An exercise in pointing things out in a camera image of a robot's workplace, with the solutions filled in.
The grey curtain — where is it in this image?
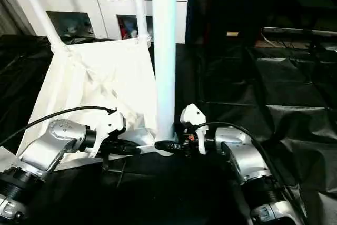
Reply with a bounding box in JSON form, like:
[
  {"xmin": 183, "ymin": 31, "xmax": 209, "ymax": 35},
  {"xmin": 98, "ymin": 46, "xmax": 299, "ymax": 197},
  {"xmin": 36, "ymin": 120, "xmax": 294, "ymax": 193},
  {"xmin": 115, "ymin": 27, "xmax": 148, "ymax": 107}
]
[{"xmin": 0, "ymin": 0, "xmax": 33, "ymax": 37}]

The white plastic table top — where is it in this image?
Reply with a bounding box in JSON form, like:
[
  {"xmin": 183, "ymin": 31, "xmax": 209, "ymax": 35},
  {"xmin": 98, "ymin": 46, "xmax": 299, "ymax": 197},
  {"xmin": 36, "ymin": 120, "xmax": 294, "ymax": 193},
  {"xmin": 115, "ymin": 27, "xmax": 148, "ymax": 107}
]
[{"xmin": 16, "ymin": 38, "xmax": 175, "ymax": 171}]

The black work surface mat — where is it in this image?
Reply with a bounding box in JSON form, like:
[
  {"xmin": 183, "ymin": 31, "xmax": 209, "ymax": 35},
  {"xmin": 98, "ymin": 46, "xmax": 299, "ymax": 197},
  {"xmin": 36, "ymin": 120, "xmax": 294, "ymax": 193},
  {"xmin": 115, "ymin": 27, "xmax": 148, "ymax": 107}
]
[{"xmin": 0, "ymin": 34, "xmax": 337, "ymax": 225}]

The white plastic table leg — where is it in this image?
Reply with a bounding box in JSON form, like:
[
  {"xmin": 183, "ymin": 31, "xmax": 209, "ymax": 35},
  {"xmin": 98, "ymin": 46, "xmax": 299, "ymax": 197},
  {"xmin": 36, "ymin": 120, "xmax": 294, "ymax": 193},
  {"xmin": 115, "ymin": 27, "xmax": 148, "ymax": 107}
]
[
  {"xmin": 0, "ymin": 146, "xmax": 17, "ymax": 172},
  {"xmin": 15, "ymin": 0, "xmax": 70, "ymax": 54},
  {"xmin": 130, "ymin": 0, "xmax": 152, "ymax": 44},
  {"xmin": 151, "ymin": 0, "xmax": 179, "ymax": 155}
]

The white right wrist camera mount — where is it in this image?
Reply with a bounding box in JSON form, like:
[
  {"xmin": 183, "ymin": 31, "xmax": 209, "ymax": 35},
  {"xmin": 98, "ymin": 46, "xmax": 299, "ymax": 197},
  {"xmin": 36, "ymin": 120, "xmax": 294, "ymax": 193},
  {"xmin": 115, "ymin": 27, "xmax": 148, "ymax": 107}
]
[{"xmin": 179, "ymin": 104, "xmax": 209, "ymax": 155}]

